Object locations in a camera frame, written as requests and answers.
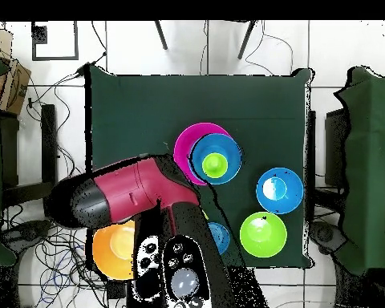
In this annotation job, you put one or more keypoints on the black box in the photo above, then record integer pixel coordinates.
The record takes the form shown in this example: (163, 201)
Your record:
(335, 144)

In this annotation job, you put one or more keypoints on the pink plastic bowl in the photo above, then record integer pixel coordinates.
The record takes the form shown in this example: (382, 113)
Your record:
(183, 147)

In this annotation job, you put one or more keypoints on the black table frame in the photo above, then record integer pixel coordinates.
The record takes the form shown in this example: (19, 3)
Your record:
(49, 144)

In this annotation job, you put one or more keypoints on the dark green table cloth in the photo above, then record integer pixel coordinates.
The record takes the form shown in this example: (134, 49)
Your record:
(131, 112)

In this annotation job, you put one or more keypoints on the large blue plastic bowl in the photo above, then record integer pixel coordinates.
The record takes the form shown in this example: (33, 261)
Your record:
(232, 154)
(292, 195)

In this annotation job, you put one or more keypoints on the orange plastic bowl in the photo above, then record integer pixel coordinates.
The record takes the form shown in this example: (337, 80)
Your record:
(106, 250)

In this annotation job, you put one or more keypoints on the light green plastic cup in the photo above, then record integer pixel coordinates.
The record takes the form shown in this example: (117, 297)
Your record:
(215, 165)

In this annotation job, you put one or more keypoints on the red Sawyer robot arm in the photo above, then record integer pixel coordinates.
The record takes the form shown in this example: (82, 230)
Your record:
(131, 192)

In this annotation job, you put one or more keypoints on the cardboard box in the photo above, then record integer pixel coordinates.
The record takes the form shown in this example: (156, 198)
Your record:
(14, 86)

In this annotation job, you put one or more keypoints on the green plastic bowl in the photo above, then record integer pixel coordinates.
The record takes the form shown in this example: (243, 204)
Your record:
(272, 243)

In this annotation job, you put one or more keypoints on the grey stand base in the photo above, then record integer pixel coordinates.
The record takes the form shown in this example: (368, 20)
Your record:
(22, 235)

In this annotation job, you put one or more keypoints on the small blue plastic bowl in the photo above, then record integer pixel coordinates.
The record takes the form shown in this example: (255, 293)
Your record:
(223, 237)

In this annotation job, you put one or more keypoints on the black stand leg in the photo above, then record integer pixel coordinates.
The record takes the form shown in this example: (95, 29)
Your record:
(161, 35)
(246, 40)

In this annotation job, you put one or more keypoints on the grey chair base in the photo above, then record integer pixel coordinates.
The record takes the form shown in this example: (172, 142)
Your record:
(325, 235)

